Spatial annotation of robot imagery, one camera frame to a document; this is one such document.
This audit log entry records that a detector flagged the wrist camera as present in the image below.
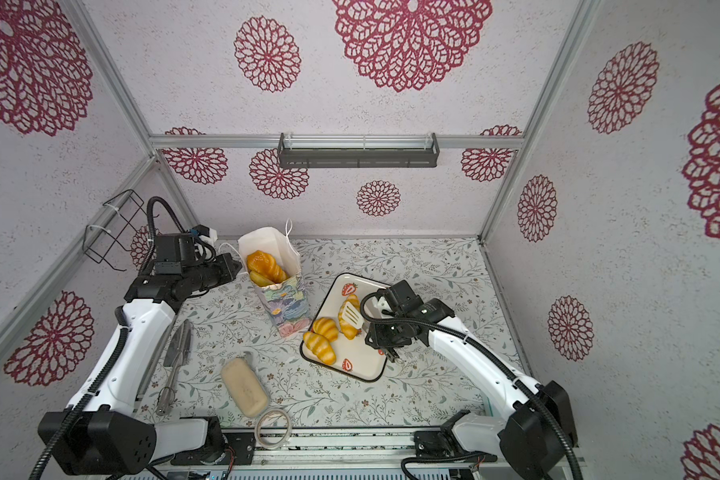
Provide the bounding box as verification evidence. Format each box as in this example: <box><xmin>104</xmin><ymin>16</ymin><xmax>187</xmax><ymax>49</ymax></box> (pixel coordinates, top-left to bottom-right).
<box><xmin>384</xmin><ymin>280</ymin><xmax>424</xmax><ymax>317</ymax></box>
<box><xmin>154</xmin><ymin>233</ymin><xmax>197</xmax><ymax>275</ymax></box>

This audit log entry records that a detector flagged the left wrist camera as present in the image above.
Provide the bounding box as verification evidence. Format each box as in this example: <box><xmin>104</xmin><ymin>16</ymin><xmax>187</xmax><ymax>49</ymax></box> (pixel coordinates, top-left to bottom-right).
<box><xmin>154</xmin><ymin>233</ymin><xmax>197</xmax><ymax>275</ymax></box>

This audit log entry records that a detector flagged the croissant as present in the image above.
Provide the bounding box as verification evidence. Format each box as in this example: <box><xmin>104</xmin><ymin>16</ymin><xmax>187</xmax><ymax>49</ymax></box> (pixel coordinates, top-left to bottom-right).
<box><xmin>303</xmin><ymin>331</ymin><xmax>336</xmax><ymax>365</ymax></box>
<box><xmin>249</xmin><ymin>270</ymin><xmax>274</xmax><ymax>288</ymax></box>
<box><xmin>338</xmin><ymin>294</ymin><xmax>362</xmax><ymax>340</ymax></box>
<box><xmin>311</xmin><ymin>317</ymin><xmax>339</xmax><ymax>342</ymax></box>

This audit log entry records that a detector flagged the black wire wall holder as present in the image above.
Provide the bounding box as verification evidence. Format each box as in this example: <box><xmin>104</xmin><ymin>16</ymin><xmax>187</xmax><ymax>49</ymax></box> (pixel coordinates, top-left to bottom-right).
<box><xmin>81</xmin><ymin>189</ymin><xmax>151</xmax><ymax>272</ymax></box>

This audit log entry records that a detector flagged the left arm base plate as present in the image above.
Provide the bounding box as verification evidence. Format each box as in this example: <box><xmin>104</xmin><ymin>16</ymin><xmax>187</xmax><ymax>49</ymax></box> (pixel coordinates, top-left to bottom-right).
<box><xmin>170</xmin><ymin>430</ymin><xmax>256</xmax><ymax>466</ymax></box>

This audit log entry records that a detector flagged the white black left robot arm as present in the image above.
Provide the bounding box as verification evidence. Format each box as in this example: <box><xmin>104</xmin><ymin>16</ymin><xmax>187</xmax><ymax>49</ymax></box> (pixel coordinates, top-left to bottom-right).
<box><xmin>29</xmin><ymin>196</ymin><xmax>242</xmax><ymax>479</ymax></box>

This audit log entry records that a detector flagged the clear tape roll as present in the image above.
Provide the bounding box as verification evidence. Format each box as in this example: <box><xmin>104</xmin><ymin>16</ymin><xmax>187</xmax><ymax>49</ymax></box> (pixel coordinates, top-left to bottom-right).
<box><xmin>254</xmin><ymin>408</ymin><xmax>293</xmax><ymax>450</ymax></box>

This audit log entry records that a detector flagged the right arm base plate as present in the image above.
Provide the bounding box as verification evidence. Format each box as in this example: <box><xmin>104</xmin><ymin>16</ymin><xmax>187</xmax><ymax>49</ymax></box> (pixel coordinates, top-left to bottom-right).
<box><xmin>413</xmin><ymin>430</ymin><xmax>498</xmax><ymax>462</ymax></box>

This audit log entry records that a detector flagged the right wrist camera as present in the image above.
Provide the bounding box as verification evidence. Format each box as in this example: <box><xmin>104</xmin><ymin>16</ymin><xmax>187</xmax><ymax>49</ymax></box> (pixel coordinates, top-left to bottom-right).
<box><xmin>384</xmin><ymin>280</ymin><xmax>424</xmax><ymax>317</ymax></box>

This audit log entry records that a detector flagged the white strawberry tray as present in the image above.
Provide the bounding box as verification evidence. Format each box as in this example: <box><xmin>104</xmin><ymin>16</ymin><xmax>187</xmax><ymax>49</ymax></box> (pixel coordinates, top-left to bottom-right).
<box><xmin>300</xmin><ymin>273</ymin><xmax>388</xmax><ymax>383</ymax></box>

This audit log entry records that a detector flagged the floral white paper bag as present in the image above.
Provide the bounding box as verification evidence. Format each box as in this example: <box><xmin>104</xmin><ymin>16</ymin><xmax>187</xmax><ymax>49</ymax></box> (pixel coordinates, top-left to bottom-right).
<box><xmin>221</xmin><ymin>219</ymin><xmax>311</xmax><ymax>338</ymax></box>

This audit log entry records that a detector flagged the metal whisk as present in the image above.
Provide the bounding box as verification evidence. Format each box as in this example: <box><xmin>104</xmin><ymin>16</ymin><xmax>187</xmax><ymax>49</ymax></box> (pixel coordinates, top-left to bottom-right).
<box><xmin>156</xmin><ymin>320</ymin><xmax>193</xmax><ymax>416</ymax></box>

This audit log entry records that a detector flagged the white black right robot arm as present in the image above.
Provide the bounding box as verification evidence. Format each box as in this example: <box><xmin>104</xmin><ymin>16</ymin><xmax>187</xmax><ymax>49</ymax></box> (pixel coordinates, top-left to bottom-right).
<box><xmin>340</xmin><ymin>283</ymin><xmax>583</xmax><ymax>479</ymax></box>

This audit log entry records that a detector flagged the beige oval bread loaf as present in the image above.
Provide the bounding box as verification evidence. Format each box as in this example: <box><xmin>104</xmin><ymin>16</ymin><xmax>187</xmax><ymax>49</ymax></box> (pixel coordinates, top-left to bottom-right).
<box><xmin>221</xmin><ymin>357</ymin><xmax>269</xmax><ymax>418</ymax></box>

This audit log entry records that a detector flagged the black wall shelf rack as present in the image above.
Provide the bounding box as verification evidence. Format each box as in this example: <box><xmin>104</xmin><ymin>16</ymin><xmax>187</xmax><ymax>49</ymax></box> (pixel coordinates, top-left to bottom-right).
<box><xmin>276</xmin><ymin>133</ymin><xmax>441</xmax><ymax>169</ymax></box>

